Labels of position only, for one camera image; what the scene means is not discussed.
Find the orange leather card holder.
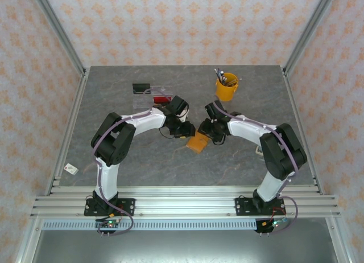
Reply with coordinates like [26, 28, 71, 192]
[186, 131, 213, 154]

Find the clear acrylic organizer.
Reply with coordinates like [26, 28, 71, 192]
[132, 85, 174, 110]

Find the plain black card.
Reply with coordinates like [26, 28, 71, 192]
[132, 83, 151, 94]

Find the yellow pen cup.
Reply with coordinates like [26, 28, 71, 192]
[215, 72, 239, 102]

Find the grey metal sheet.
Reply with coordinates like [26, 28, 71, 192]
[16, 230, 352, 263]

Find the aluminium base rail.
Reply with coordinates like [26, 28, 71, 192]
[30, 185, 341, 219]

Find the aluminium table side rail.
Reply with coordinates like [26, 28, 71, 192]
[280, 66, 325, 196]
[45, 68, 91, 196]

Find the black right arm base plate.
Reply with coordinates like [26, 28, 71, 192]
[235, 197, 286, 217]

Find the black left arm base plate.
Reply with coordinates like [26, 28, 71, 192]
[84, 198, 136, 217]

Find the grey slotted cable duct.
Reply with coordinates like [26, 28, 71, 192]
[42, 220, 258, 230]

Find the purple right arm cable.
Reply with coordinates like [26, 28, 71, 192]
[213, 95, 299, 236]

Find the aluminium frame post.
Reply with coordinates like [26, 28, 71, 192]
[283, 0, 339, 73]
[30, 0, 86, 76]

